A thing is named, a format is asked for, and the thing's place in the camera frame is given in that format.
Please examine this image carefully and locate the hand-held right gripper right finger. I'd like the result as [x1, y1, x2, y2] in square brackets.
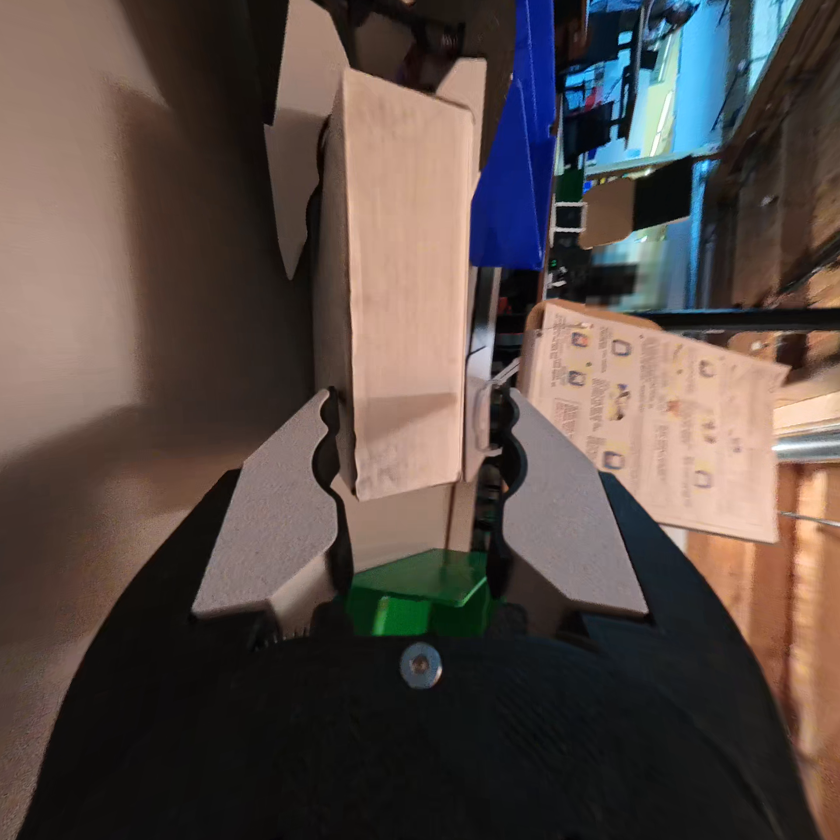
[489, 387, 651, 634]

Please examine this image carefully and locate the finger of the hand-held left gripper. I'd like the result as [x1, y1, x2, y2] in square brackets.
[436, 56, 490, 178]
[264, 0, 349, 282]

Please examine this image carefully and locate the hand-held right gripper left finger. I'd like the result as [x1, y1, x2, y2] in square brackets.
[190, 387, 355, 634]

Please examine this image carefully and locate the blue plastic bin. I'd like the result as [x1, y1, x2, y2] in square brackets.
[469, 0, 559, 271]

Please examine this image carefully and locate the green plastic bin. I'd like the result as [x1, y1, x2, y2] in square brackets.
[344, 548, 493, 637]

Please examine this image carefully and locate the white cardboard mailer box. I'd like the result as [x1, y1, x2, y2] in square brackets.
[314, 67, 475, 503]

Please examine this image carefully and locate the printed instruction sheet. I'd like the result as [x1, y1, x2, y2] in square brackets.
[518, 302, 788, 546]

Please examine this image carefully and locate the brown and black board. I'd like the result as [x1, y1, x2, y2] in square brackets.
[577, 156, 697, 250]

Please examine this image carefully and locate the black rod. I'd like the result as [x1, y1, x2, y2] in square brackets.
[630, 305, 840, 333]

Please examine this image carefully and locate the silver ventilation duct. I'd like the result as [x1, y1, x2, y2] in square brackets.
[771, 425, 840, 465]

